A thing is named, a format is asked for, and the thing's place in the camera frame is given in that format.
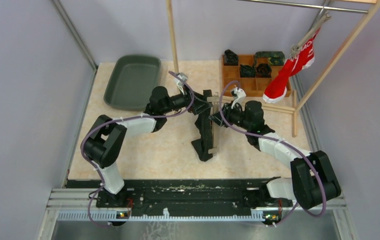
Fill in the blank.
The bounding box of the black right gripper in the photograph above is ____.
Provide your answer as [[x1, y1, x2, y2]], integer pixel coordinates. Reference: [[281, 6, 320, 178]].
[[209, 100, 251, 131]]

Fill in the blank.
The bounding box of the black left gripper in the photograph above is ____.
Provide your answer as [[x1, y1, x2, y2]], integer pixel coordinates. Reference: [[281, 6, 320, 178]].
[[162, 83, 212, 115]]

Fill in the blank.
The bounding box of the beige clip hanger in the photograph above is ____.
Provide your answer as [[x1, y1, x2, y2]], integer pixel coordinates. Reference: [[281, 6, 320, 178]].
[[208, 92, 219, 156], [289, 6, 331, 59]]

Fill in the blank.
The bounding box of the black striped garment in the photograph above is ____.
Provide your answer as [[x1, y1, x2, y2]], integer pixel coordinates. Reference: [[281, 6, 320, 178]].
[[191, 90, 213, 162]]

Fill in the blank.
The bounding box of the red underwear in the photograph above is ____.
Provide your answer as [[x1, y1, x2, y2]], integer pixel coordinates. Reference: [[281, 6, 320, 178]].
[[262, 29, 320, 104]]

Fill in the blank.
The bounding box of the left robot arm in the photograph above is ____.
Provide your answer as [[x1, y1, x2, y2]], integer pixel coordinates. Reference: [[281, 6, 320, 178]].
[[81, 86, 213, 207]]

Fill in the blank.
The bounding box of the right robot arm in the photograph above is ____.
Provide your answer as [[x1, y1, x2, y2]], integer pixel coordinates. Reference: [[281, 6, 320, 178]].
[[209, 100, 341, 210]]

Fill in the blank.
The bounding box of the wooden compartment tray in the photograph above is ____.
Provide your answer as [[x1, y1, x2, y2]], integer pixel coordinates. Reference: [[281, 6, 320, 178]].
[[221, 54, 283, 97]]

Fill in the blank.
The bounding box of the dark folded sock middle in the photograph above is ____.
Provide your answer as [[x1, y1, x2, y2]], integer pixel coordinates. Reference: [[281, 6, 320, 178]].
[[239, 64, 256, 78]]

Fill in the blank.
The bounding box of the dark folded sock top-left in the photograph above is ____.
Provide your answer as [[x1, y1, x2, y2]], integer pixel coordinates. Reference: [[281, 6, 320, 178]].
[[223, 49, 239, 66]]

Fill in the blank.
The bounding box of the dark rolled sock right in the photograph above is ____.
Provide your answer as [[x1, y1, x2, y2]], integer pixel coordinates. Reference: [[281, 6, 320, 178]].
[[256, 63, 272, 78]]

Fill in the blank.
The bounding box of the grey plastic bin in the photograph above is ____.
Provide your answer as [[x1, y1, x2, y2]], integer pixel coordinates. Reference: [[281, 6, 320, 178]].
[[104, 54, 161, 111]]

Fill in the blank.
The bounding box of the camouflage folded cloth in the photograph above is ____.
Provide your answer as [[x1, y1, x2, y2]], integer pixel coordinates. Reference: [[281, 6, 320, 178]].
[[254, 51, 285, 66]]

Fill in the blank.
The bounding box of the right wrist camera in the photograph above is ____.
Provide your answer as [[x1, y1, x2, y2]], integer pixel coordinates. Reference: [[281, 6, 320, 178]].
[[231, 86, 246, 109]]

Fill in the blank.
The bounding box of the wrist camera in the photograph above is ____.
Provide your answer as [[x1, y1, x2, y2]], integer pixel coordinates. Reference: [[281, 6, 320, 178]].
[[172, 72, 188, 95], [231, 86, 246, 109]]

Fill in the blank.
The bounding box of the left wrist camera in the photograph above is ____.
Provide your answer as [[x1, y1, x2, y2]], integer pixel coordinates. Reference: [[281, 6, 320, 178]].
[[172, 72, 188, 95]]

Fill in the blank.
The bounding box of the wooden clothes rack frame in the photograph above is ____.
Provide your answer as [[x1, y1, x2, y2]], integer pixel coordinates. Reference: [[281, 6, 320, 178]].
[[166, 0, 380, 138]]

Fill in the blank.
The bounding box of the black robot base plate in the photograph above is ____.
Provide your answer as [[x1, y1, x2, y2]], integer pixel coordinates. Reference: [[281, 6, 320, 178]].
[[65, 178, 293, 218]]

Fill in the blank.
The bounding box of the aluminium front rail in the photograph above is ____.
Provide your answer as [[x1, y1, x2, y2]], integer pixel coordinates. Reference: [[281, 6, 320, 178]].
[[46, 187, 347, 223]]

